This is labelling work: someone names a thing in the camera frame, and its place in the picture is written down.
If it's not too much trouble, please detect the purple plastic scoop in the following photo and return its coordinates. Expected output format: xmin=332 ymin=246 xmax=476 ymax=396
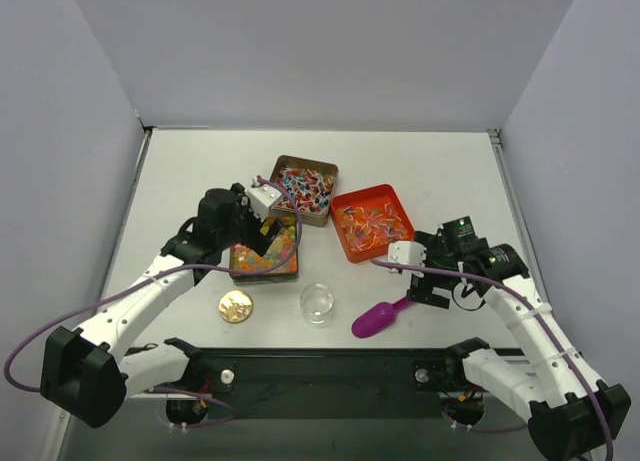
xmin=351 ymin=298 xmax=415 ymax=339

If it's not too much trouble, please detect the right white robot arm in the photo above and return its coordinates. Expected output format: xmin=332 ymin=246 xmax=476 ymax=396
xmin=388 ymin=217 xmax=631 ymax=460

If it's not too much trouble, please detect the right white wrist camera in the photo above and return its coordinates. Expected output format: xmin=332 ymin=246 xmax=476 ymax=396
xmin=387 ymin=241 xmax=427 ymax=274

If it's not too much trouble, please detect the gold jar lid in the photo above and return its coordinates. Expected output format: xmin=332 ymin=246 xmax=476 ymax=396
xmin=218 ymin=290 xmax=254 ymax=324

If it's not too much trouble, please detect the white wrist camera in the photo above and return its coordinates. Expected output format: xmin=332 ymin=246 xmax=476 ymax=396
xmin=245 ymin=176 xmax=283 ymax=221
xmin=387 ymin=241 xmax=427 ymax=274

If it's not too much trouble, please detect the clear glass jar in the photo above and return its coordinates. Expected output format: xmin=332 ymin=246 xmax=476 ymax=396
xmin=300 ymin=283 xmax=335 ymax=324

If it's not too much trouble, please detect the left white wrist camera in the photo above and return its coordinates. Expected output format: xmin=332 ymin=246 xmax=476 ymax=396
xmin=245 ymin=176 xmax=283 ymax=221

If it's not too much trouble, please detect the beige tin with lollipops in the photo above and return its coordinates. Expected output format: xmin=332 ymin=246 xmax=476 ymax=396
xmin=270 ymin=155 xmax=339 ymax=227

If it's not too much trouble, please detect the gold tin with star candies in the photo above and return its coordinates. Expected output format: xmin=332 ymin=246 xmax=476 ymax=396
xmin=229 ymin=216 xmax=299 ymax=286

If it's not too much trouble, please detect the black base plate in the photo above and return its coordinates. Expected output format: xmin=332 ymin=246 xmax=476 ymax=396
xmin=127 ymin=347 xmax=526 ymax=422

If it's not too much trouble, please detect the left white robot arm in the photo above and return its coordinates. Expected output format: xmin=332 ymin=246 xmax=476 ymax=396
xmin=39 ymin=178 xmax=284 ymax=428

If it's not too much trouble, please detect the orange tray with lollipops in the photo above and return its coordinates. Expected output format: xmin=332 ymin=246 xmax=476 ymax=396
xmin=330 ymin=184 xmax=414 ymax=263

